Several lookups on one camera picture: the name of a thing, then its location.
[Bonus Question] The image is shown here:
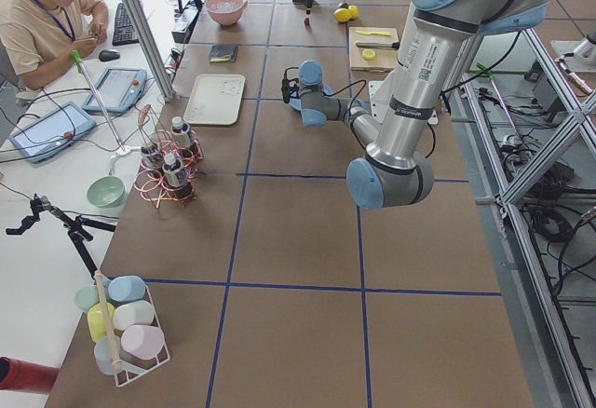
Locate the large yellow lemon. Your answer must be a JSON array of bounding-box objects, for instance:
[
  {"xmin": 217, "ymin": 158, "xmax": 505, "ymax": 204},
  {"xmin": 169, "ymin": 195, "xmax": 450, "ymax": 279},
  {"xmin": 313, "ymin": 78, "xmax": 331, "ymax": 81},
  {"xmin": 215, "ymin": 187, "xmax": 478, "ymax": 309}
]
[{"xmin": 333, "ymin": 7, "xmax": 352, "ymax": 23}]

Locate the half lemon slice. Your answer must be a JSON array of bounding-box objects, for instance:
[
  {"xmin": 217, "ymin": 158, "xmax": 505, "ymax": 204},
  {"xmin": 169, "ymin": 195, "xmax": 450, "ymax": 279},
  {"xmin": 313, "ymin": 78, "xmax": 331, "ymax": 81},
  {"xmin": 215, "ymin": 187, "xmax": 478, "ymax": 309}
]
[{"xmin": 361, "ymin": 48, "xmax": 376, "ymax": 61}]

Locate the pink bowl of ice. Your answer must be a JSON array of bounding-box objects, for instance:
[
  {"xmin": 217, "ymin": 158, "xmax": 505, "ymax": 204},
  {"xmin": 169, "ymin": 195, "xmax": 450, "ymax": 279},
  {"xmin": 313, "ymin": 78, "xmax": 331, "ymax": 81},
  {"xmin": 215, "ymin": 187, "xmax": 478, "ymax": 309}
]
[{"xmin": 205, "ymin": 0, "xmax": 248, "ymax": 26}]

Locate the wooden cutting board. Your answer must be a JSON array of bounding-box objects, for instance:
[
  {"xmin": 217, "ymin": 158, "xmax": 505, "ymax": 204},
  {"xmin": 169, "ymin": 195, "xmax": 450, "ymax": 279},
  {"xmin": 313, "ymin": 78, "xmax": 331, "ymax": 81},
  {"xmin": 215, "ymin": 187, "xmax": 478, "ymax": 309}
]
[{"xmin": 348, "ymin": 27, "xmax": 400, "ymax": 72}]

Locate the grey folded cloth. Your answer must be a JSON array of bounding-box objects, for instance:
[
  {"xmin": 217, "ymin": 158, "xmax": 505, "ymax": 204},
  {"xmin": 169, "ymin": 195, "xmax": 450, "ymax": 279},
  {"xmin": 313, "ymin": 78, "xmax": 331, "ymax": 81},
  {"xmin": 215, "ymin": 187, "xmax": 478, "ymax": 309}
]
[{"xmin": 209, "ymin": 44, "xmax": 238, "ymax": 63}]

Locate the cream bear tray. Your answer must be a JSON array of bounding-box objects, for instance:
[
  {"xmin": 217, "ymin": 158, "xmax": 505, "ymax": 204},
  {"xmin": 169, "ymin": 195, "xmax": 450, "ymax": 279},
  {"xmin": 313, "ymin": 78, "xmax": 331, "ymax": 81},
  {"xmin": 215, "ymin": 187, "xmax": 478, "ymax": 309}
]
[{"xmin": 183, "ymin": 74, "xmax": 246, "ymax": 126}]

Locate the tea bottle middle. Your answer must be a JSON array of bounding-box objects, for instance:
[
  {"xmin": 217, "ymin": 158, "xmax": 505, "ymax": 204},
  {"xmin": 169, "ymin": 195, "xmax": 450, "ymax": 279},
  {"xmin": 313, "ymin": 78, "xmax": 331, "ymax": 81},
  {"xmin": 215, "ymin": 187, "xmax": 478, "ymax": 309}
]
[{"xmin": 171, "ymin": 116, "xmax": 196, "ymax": 158}]

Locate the tea bottle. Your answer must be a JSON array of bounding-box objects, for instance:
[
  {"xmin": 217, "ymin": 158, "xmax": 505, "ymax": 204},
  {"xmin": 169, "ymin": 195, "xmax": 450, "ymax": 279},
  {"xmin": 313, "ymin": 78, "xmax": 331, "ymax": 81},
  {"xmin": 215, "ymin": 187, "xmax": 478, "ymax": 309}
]
[
  {"xmin": 171, "ymin": 116, "xmax": 196, "ymax": 158},
  {"xmin": 141, "ymin": 140, "xmax": 163, "ymax": 170},
  {"xmin": 163, "ymin": 153, "xmax": 194, "ymax": 200}
]

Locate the black keyboard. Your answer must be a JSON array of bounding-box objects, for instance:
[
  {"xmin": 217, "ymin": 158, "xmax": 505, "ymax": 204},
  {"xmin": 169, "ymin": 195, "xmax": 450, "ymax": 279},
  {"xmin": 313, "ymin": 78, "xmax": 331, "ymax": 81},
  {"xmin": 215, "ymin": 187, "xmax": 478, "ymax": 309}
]
[{"xmin": 112, "ymin": 3, "xmax": 139, "ymax": 46}]

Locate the blue teach pendant far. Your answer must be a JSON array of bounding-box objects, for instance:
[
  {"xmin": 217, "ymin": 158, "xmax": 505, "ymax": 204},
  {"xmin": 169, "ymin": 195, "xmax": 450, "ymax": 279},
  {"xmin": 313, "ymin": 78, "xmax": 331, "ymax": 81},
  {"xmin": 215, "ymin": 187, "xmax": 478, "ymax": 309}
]
[{"xmin": 95, "ymin": 67, "xmax": 148, "ymax": 116}]

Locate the blue teach pendant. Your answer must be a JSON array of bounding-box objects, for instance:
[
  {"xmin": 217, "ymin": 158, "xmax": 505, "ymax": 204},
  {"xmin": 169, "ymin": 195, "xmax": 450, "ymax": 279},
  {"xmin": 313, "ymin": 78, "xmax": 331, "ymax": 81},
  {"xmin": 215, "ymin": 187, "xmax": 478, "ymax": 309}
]
[
  {"xmin": 95, "ymin": 67, "xmax": 148, "ymax": 116},
  {"xmin": 8, "ymin": 102, "xmax": 97, "ymax": 164}
]

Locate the black computer mouse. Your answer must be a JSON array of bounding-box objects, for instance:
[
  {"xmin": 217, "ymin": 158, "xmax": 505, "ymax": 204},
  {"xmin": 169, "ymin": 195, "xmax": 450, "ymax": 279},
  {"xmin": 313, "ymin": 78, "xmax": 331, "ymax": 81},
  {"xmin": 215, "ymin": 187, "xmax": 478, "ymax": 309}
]
[{"xmin": 98, "ymin": 48, "xmax": 120, "ymax": 62}]

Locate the tea bottle front left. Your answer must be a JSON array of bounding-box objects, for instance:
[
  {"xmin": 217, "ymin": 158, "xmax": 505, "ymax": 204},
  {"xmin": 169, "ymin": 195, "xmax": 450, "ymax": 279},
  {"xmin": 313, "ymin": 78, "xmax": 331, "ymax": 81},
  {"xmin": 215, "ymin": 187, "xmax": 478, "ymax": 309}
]
[{"xmin": 163, "ymin": 153, "xmax": 194, "ymax": 200}]

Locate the tea bottle rear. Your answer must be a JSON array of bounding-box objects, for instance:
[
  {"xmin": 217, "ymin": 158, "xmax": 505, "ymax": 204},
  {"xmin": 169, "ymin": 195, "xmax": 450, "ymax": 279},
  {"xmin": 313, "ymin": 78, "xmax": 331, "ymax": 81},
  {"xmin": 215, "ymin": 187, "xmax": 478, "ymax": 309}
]
[{"xmin": 141, "ymin": 140, "xmax": 163, "ymax": 170}]

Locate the seated person beige shirt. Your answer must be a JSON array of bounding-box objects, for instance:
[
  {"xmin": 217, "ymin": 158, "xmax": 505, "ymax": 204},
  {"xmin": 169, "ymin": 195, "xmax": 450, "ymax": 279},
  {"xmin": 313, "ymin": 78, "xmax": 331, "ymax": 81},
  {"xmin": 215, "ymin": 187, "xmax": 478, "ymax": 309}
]
[{"xmin": 1, "ymin": 0, "xmax": 109, "ymax": 90}]

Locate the green bowl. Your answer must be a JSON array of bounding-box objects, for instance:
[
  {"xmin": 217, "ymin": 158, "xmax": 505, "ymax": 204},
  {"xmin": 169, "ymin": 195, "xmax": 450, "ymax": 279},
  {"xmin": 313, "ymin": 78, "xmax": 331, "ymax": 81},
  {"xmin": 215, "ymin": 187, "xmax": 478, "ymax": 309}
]
[{"xmin": 87, "ymin": 176, "xmax": 126, "ymax": 209}]

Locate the blue teach pendant near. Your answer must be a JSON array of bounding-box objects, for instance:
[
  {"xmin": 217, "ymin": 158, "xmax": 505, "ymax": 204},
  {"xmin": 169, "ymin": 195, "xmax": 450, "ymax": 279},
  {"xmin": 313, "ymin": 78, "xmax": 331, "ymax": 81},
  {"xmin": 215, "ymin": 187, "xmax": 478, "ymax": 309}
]
[{"xmin": 8, "ymin": 102, "xmax": 97, "ymax": 164}]

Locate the small black tripod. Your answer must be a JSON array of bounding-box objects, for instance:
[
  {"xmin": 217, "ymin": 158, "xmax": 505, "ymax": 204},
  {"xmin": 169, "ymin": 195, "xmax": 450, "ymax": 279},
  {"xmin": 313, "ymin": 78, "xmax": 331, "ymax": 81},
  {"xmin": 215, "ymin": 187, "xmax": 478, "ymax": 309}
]
[{"xmin": 5, "ymin": 194, "xmax": 116, "ymax": 283}]

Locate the white cup rack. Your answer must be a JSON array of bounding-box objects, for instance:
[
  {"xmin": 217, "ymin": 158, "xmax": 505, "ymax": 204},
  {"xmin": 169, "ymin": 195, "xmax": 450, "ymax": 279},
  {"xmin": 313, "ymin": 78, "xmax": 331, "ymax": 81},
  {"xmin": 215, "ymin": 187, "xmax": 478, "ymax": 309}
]
[{"xmin": 74, "ymin": 270, "xmax": 171, "ymax": 388}]

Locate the copper wire bottle rack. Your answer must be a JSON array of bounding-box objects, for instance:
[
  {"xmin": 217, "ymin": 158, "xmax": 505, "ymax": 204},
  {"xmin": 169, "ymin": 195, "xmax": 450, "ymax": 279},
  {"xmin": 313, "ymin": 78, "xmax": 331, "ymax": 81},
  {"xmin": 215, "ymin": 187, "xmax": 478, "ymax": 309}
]
[{"xmin": 133, "ymin": 104, "xmax": 204, "ymax": 208}]

